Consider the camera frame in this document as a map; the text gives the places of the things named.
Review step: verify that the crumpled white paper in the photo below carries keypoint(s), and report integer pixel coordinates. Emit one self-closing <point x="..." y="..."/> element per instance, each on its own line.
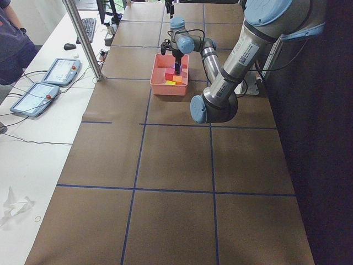
<point x="13" y="207"/>

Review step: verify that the near teach pendant tablet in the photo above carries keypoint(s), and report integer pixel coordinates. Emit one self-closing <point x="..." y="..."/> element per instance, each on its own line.
<point x="35" y="100"/>

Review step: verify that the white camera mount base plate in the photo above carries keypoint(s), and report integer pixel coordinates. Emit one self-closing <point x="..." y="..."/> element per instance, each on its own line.
<point x="249" y="84"/>

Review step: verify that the far teach pendant tablet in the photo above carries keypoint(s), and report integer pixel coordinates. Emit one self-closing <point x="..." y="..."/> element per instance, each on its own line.
<point x="62" y="71"/>

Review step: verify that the aluminium frame post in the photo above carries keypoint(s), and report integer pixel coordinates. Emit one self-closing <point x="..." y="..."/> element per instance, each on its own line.
<point x="76" y="20"/>

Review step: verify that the teach pendant tablet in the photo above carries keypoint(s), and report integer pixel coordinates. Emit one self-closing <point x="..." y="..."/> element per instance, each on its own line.
<point x="62" y="71"/>
<point x="35" y="100"/>

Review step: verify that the pink plastic bin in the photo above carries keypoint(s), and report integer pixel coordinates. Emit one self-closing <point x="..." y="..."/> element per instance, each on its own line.
<point x="164" y="79"/>

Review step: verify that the black computer mouse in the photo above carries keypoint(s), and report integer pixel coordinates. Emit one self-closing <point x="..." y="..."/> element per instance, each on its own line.
<point x="69" y="46"/>

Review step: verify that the purple foam block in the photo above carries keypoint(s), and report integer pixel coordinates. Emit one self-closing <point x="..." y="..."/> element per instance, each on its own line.
<point x="180" y="68"/>

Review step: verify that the black keyboard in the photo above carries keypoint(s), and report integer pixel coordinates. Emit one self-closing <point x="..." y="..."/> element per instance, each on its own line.
<point x="89" y="27"/>

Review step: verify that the orange foam block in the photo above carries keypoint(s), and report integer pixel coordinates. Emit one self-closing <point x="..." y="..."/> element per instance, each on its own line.
<point x="177" y="79"/>

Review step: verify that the person in dark clothes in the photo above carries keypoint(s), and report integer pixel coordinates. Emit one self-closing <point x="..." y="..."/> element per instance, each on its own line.
<point x="17" y="50"/>

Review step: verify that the red foam block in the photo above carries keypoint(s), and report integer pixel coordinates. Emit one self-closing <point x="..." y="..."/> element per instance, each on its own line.
<point x="169" y="73"/>

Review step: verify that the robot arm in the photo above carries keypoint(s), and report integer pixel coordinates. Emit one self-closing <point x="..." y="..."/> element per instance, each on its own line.
<point x="264" y="23"/>

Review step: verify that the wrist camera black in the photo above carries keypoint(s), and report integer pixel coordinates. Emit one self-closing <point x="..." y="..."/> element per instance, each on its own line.
<point x="166" y="46"/>

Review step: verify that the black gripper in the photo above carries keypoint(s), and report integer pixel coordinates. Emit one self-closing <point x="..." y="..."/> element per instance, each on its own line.
<point x="178" y="58"/>

